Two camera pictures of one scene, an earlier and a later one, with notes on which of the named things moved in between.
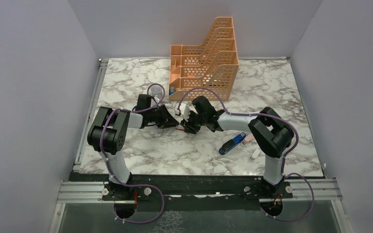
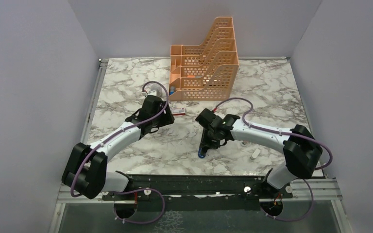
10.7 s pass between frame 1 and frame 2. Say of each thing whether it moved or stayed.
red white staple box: moved
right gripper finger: moved
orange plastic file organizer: stayed
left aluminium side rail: stayed
